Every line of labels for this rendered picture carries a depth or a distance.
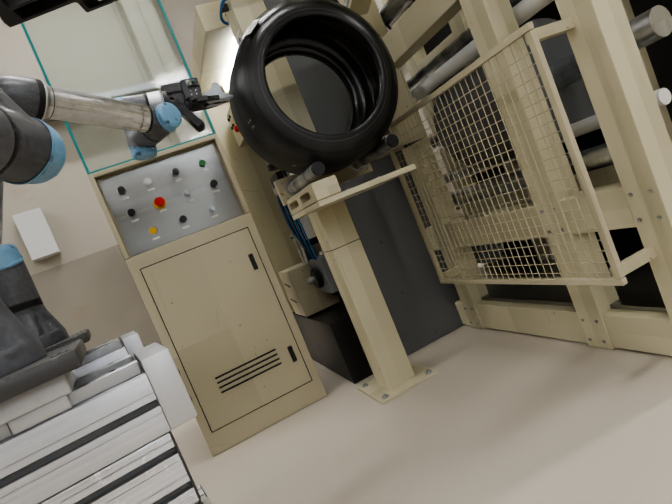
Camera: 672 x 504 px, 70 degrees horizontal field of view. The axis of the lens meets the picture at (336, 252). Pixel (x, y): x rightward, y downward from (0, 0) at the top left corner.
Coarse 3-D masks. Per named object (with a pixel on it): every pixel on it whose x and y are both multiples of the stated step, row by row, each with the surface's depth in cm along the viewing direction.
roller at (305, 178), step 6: (318, 162) 152; (312, 168) 151; (318, 168) 152; (324, 168) 153; (300, 174) 166; (306, 174) 157; (312, 174) 153; (318, 174) 152; (294, 180) 173; (300, 180) 166; (306, 180) 161; (312, 180) 160; (288, 186) 182; (294, 186) 175; (300, 186) 171; (294, 192) 182
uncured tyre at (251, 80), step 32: (288, 0) 155; (320, 0) 156; (256, 32) 148; (288, 32) 175; (320, 32) 178; (352, 32) 171; (256, 64) 147; (352, 64) 184; (384, 64) 160; (256, 96) 147; (352, 96) 185; (384, 96) 160; (256, 128) 151; (288, 128) 149; (352, 128) 184; (384, 128) 162; (288, 160) 158; (320, 160) 155; (352, 160) 161
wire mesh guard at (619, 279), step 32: (480, 64) 137; (512, 64) 128; (544, 64) 119; (480, 96) 143; (512, 160) 142; (544, 160) 131; (576, 160) 121; (448, 224) 186; (576, 224) 129; (512, 256) 158; (608, 256) 123
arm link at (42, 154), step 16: (0, 96) 51; (16, 112) 50; (16, 128) 48; (32, 128) 51; (48, 128) 54; (16, 144) 47; (32, 144) 50; (48, 144) 53; (64, 144) 57; (16, 160) 48; (32, 160) 51; (48, 160) 53; (64, 160) 57; (0, 176) 49; (16, 176) 51; (32, 176) 53; (48, 176) 56
